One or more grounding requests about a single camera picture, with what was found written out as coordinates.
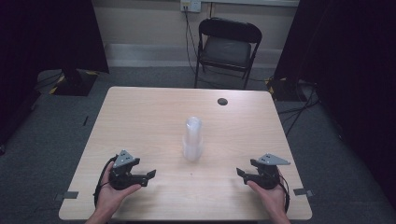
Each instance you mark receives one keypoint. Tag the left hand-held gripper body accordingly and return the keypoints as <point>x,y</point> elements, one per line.
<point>123,161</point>

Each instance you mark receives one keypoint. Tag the grey tape strip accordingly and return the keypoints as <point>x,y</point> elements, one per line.
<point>67,195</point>
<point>302,192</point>

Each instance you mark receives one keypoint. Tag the dark curtain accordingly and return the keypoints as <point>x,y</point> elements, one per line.
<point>351,62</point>
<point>46,34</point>

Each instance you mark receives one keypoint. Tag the person's left hand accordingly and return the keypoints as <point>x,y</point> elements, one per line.
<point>110,199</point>

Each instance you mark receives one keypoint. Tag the person's right hand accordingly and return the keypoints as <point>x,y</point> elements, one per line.
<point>274,199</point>

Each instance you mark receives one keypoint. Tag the stack of clear plastic cups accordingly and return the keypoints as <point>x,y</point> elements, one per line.
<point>193,140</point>

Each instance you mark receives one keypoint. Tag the black round table grommet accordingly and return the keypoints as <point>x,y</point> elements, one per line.
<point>222,101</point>

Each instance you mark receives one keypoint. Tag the small black floor tape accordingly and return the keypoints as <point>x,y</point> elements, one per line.
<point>85,120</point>

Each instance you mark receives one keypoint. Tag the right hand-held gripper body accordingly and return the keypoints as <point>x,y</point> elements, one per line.
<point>267,174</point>

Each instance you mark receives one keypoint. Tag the black stand base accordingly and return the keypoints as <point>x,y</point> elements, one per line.
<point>73,83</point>
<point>285,90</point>

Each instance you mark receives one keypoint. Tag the white wall socket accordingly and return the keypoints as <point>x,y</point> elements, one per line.
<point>190,5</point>

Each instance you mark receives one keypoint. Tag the black folding chair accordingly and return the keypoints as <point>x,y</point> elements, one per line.
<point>225,49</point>

